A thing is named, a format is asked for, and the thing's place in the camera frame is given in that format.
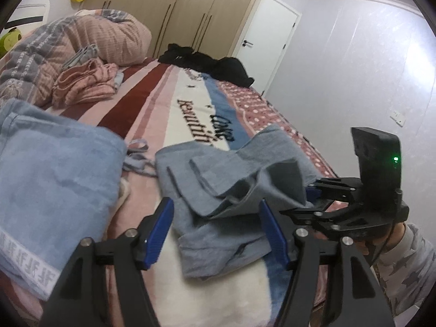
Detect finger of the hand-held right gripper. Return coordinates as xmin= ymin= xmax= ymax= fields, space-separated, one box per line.
xmin=278 ymin=207 xmax=342 ymax=233
xmin=306 ymin=176 xmax=366 ymax=202

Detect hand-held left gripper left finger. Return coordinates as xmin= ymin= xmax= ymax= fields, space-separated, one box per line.
xmin=39 ymin=197 xmax=175 ymax=327

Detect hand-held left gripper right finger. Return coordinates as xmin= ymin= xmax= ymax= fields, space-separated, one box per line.
xmin=258 ymin=199 xmax=396 ymax=327

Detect grey pants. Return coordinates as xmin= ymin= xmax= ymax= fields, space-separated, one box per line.
xmin=155 ymin=124 xmax=329 ymax=279

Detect person's right forearm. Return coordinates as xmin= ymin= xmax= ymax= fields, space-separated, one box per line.
xmin=371 ymin=223 xmax=436 ymax=319

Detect person's right hand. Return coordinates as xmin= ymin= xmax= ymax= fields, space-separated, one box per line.
xmin=371 ymin=223 xmax=407 ymax=257

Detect light blue towel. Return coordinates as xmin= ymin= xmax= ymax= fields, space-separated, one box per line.
xmin=0 ymin=98 xmax=129 ymax=301

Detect striped bed blanket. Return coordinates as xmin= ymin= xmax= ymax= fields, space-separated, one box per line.
xmin=0 ymin=56 xmax=343 ymax=327

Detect white door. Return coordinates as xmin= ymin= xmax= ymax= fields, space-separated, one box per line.
xmin=234 ymin=0 xmax=302 ymax=93

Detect pink checked clothes pile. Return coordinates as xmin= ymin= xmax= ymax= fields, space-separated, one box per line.
xmin=51 ymin=58 xmax=120 ymax=108

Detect black clothing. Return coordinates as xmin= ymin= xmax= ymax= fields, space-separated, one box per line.
xmin=158 ymin=43 xmax=255 ymax=88

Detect small grey garment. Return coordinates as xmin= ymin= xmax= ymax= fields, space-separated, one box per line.
xmin=63 ymin=44 xmax=100 ymax=69

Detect pink and grey striped quilt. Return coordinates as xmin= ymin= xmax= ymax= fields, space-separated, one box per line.
xmin=0 ymin=8 xmax=152 ymax=110

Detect wooden wardrobe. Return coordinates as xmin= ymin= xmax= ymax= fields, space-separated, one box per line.
xmin=80 ymin=0 xmax=270 ymax=60

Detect green plush toy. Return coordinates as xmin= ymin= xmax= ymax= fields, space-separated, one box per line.
xmin=0 ymin=29 xmax=23 ymax=57

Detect white headboard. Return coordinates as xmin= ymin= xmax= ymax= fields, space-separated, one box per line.
xmin=5 ymin=0 xmax=50 ymax=32

